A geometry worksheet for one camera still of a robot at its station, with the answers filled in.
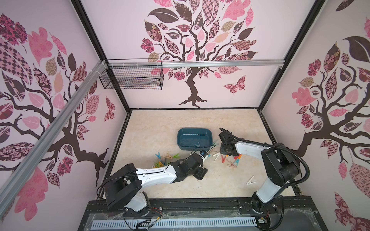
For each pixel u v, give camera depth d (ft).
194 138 3.31
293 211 2.38
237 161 2.95
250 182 2.67
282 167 1.54
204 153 2.38
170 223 2.29
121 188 1.42
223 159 3.01
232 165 2.87
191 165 2.07
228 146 2.34
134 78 4.00
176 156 3.03
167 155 3.05
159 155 3.07
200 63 3.06
